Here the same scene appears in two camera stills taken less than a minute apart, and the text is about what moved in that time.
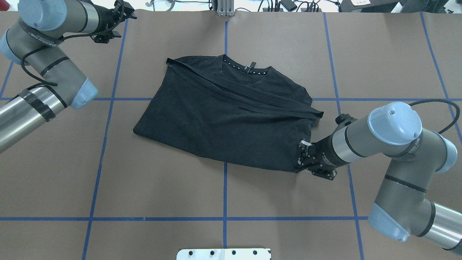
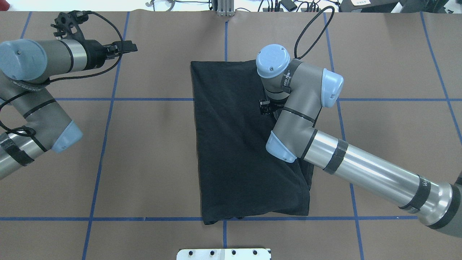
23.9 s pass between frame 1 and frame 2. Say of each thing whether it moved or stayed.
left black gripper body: moved
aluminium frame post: stayed
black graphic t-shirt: moved
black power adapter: stayed
